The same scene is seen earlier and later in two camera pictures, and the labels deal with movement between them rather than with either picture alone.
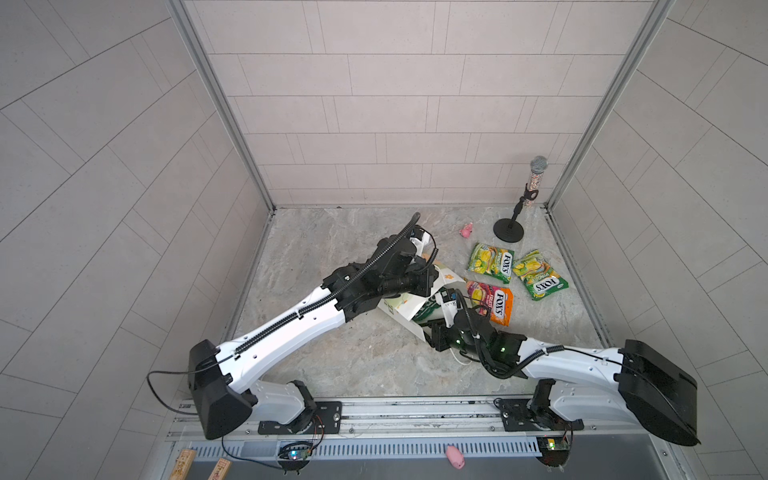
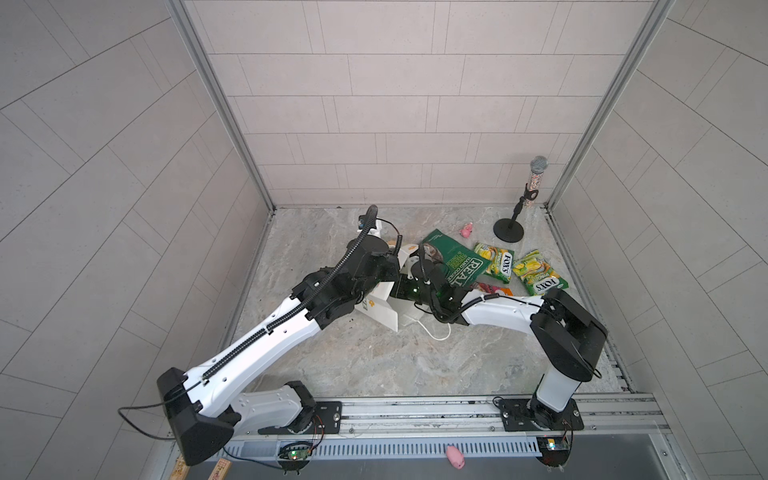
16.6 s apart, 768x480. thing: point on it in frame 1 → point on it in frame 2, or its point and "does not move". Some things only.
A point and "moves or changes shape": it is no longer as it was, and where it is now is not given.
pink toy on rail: x=456 y=458 does not move
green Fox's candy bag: x=538 y=275 does not move
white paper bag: x=402 y=306 moves or changes shape
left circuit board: x=294 y=456 does not move
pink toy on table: x=467 y=230 does not move
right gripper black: x=438 y=331 → x=398 y=290
